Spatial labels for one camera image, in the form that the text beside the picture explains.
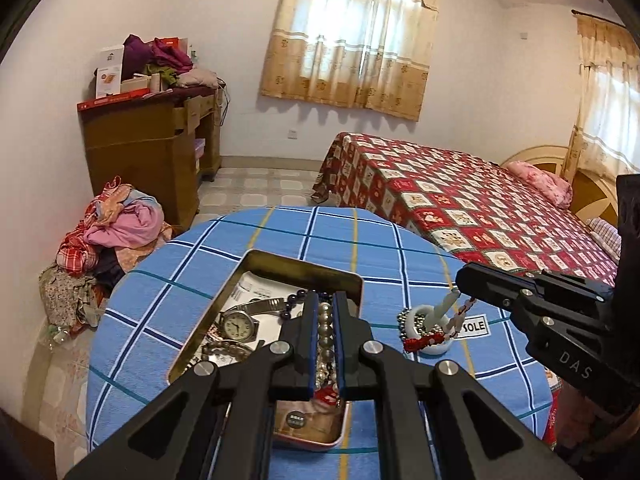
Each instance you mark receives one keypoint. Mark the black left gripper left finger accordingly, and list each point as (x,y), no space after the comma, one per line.
(214,422)

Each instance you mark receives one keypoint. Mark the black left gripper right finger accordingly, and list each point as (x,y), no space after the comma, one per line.
(433,421)

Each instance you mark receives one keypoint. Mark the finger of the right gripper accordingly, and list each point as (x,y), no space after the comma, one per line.
(499,288)

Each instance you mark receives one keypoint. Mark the silver wrist watch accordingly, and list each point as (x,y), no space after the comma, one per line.
(228,340)

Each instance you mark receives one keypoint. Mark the white cloth label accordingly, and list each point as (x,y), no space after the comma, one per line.
(475,326)

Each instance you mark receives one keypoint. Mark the red patchwork bed cover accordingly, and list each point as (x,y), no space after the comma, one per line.
(476,210)

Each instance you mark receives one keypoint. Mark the pale jade bangle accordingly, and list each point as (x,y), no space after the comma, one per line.
(426,330)

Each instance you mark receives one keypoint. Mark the blue plaid table cloth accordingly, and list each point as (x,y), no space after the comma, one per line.
(154,309)

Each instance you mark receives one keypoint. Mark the plaid purple pillow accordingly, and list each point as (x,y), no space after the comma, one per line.
(606,236)

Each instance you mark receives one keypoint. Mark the pink pillow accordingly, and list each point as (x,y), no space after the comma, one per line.
(555,189)

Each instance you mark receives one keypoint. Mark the pink metal tin box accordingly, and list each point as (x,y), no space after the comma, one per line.
(300,274)

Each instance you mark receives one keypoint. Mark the cream wooden headboard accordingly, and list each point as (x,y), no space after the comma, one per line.
(593,195)

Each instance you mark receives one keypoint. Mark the beige right window curtain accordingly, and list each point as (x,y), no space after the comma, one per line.
(605,136)

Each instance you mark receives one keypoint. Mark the beige window curtain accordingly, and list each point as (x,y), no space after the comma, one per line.
(365,54)
(605,136)

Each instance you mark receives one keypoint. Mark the clothes heap on floor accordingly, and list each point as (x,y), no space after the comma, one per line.
(121,226)

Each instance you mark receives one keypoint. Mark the beige centre window curtain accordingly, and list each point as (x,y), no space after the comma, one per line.
(365,54)

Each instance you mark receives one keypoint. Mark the brown wooden cabinet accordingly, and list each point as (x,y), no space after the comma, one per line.
(162,143)

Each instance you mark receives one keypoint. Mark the pile of clothes on cabinet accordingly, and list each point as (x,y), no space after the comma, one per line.
(175,67)

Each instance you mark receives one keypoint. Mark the white cardboard box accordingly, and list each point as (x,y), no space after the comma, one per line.
(109,71)

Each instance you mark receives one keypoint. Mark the red knot cord charm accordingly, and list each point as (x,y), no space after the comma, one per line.
(455,322)

